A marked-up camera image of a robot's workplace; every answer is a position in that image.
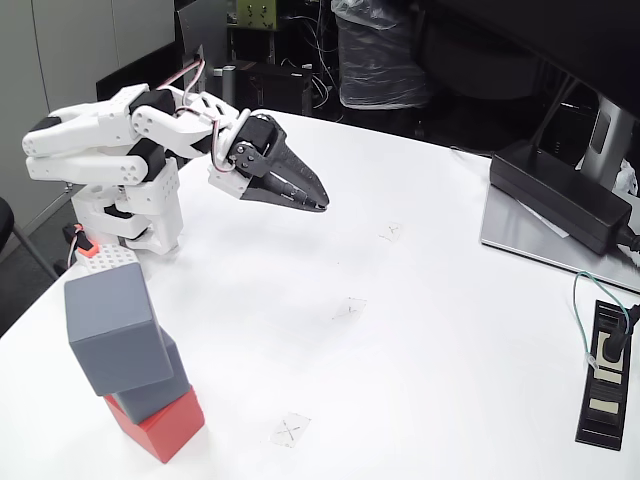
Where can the silver monitor stand base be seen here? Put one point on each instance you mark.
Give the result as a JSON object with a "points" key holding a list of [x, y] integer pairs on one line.
{"points": [[525, 240]]}

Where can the black computer case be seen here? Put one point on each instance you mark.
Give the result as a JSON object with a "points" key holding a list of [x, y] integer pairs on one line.
{"points": [[275, 85]]}

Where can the black power strip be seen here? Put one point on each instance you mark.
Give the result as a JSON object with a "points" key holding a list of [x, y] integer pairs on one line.
{"points": [[602, 400]]}

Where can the black desktop computer tower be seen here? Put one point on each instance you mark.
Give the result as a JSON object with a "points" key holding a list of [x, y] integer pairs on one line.
{"points": [[200, 25]]}

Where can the green circuit board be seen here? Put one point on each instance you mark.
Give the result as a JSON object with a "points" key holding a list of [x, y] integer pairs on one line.
{"points": [[255, 12]]}

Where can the clear tape with X mark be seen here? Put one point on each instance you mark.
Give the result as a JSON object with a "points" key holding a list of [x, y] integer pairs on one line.
{"points": [[291, 430]]}

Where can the clear tape with pen mark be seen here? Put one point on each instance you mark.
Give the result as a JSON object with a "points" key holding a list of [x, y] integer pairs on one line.
{"points": [[352, 307]]}

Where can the black power plug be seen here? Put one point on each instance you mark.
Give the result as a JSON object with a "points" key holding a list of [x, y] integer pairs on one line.
{"points": [[612, 347]]}

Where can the silver metal post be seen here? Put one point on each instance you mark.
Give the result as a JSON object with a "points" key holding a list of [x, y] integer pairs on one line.
{"points": [[227, 85]]}

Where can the black power adapter brick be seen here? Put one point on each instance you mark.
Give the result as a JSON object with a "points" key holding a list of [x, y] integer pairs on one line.
{"points": [[550, 190]]}

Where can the plastic-wrapped black bin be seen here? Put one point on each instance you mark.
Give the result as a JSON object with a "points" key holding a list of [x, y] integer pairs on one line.
{"points": [[375, 60]]}

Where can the silver monitor stand neck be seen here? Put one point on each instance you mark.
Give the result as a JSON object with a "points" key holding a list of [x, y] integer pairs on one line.
{"points": [[607, 135]]}

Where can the white paper sheet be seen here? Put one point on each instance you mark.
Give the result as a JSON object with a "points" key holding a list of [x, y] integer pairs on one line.
{"points": [[545, 220]]}

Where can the black office chair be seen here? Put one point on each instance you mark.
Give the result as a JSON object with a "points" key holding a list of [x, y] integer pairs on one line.
{"points": [[5, 220]]}

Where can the black monitor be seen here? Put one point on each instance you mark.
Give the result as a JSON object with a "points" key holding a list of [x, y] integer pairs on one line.
{"points": [[575, 30]]}

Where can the clear tape with Y mark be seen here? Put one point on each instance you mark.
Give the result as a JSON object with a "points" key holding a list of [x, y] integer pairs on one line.
{"points": [[391, 232]]}

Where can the crumpled white plastic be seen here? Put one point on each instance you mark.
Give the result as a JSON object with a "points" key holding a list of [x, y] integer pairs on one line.
{"points": [[629, 177]]}

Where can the red cube block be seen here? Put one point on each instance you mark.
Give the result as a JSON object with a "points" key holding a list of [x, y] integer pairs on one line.
{"points": [[170, 432]]}

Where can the grey cube block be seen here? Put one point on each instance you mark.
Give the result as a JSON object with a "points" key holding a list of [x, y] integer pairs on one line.
{"points": [[115, 330], [160, 390]]}

